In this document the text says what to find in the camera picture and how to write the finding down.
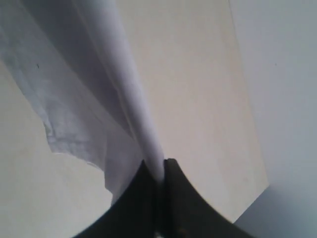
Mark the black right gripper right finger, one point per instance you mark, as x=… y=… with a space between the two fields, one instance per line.
x=186 y=214

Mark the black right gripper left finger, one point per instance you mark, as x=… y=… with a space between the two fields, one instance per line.
x=132 y=215

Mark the white t-shirt red lettering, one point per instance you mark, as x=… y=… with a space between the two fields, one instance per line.
x=72 y=62

